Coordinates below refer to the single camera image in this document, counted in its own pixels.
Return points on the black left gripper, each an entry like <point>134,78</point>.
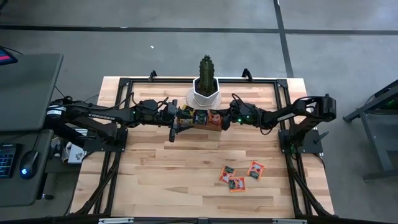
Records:
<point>173,130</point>

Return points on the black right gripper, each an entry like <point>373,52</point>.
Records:
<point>237,113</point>

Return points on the orange tea packet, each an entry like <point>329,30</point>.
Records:
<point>226,174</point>
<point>237,185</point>
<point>214,119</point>
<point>255,170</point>

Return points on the green lemon tea packet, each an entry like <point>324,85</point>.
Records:
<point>190,108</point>

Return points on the blue blackcurrant tea packet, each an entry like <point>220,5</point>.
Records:
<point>200,117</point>

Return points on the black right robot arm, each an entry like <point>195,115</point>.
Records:
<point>289,113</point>

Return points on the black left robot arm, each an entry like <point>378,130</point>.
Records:
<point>102,115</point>

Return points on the wooden organizer box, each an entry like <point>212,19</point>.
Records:
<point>202,127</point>

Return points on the white woven coaster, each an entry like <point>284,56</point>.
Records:
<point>189,101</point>

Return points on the tall green cactus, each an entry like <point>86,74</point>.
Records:
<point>206,74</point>

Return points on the white patterned box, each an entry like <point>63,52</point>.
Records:
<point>76,154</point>

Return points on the black metal side table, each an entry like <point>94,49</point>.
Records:
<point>370,104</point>

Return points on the grey desk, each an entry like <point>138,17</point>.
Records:
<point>28,90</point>

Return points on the black computer mouse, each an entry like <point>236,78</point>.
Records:
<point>29,165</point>

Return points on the black keypad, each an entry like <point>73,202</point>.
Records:
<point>7,161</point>

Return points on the dark display screen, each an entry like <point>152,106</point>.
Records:
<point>6,57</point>

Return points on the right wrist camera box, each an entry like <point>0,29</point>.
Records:
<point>226,123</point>

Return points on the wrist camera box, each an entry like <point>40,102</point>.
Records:
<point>165,113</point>
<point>226,123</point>

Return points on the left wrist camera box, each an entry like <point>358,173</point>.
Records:
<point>165,113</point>

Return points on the black metal table frame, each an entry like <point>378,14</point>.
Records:
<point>171,80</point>

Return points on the black clamp bracket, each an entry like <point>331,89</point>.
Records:
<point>153,76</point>
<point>247,75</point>

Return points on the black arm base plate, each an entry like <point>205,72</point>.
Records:
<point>105,141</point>
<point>308,143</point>

